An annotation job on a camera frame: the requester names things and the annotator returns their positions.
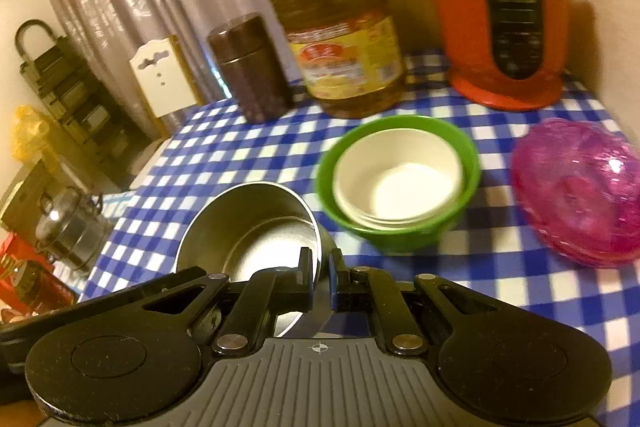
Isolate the stainless steel bowl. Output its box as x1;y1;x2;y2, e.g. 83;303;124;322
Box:
174;183;334;339

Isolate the brown cardboard box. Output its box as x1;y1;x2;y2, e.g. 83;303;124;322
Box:
0;157;57;234

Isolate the red electric pressure cooker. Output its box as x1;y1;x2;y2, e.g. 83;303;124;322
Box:
411;0;582;112

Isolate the green plastic bowl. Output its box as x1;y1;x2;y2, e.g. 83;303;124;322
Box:
317;115;482;254

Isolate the white wooden chair back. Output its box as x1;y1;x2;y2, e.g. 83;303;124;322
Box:
128;35;200;119

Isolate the blue white checkered tablecloth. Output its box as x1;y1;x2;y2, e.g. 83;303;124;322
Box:
75;52;640;413

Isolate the steel pot with lid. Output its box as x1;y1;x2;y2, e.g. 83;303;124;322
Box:
34;186;109;274

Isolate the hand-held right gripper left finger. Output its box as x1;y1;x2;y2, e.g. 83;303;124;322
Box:
127;247;318;356

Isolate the yellow plastic bag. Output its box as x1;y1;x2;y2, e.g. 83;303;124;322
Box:
12;105;67;178

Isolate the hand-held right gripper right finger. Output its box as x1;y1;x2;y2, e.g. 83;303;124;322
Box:
327;249;502;356

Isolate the white oval bowl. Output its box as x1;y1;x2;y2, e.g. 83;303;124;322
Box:
332;128;464;229

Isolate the pink oval plastic plate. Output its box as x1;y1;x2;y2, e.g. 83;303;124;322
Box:
520;207;640;269

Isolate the black metal rack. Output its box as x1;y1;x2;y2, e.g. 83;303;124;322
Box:
14;19;137;180

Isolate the red printed box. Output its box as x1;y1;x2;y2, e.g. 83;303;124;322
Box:
0;232;77;315

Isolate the pink floral heart-shaped plate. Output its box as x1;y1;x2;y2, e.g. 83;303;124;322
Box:
510;117;640;259

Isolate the cooking oil bottle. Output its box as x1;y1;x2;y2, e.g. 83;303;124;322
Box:
243;0;407;119

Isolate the brown cylindrical canister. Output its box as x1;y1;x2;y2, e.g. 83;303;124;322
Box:
207;14;294;126

